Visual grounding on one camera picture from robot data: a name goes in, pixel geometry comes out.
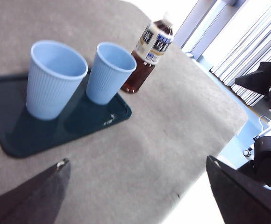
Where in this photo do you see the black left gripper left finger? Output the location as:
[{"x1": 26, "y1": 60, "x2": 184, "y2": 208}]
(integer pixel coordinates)
[{"x1": 0, "y1": 158, "x2": 71, "y2": 224}]

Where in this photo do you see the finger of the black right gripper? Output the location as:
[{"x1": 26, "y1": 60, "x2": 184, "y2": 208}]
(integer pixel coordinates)
[{"x1": 235, "y1": 62, "x2": 271, "y2": 95}]

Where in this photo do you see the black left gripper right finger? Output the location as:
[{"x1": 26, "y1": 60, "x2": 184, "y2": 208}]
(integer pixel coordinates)
[{"x1": 206, "y1": 155, "x2": 271, "y2": 224}]

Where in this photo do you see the dark oolong tea bottle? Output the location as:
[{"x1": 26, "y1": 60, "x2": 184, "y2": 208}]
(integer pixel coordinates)
[{"x1": 121, "y1": 20, "x2": 175, "y2": 94}]

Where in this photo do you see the blue ribbed cup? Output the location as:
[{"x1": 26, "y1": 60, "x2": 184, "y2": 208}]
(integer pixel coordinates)
[
  {"x1": 26, "y1": 40, "x2": 89, "y2": 121},
  {"x1": 86, "y1": 42, "x2": 137, "y2": 105}
]

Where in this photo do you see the dark blue rectangular tray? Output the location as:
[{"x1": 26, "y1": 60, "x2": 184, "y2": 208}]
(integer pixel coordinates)
[{"x1": 0, "y1": 70, "x2": 132, "y2": 159}]

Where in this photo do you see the grey window frame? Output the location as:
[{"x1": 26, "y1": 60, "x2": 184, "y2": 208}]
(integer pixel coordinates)
[{"x1": 174, "y1": 0, "x2": 246, "y2": 61}]

